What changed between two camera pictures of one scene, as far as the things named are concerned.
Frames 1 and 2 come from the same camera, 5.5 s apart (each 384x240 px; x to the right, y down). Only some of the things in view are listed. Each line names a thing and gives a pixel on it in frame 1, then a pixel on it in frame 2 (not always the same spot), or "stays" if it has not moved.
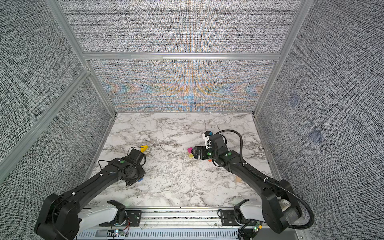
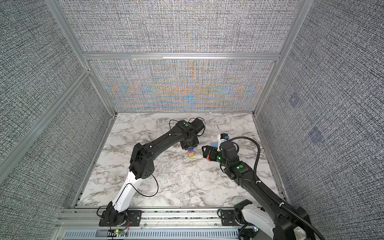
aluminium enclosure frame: (89, 56) stays
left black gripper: (142, 168) -> (185, 147)
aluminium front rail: (165, 224) stays
